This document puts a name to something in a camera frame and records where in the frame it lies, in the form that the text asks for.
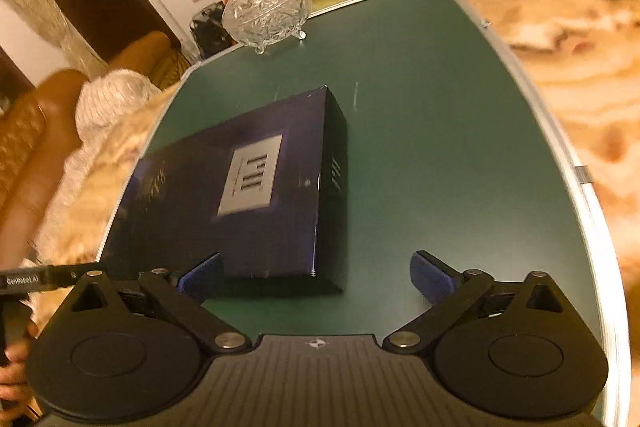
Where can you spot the white fluffy cushion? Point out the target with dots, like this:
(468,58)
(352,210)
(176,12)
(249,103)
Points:
(112,99)

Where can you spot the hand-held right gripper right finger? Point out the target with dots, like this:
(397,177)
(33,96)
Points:
(431,278)

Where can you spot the brown leather sofa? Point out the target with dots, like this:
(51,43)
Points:
(27,147)

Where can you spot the dark blue cardboard box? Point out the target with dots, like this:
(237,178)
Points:
(200,167)

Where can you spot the crystal glass lidded bowl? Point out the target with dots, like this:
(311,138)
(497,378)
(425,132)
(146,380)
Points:
(265,7)

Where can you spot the person's left hand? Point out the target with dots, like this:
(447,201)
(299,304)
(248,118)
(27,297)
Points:
(14,384)

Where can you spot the black glossy bag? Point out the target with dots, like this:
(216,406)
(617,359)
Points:
(207,32)

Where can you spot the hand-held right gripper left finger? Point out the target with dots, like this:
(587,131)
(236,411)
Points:
(202,278)

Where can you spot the green desktop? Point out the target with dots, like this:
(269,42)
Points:
(425,132)

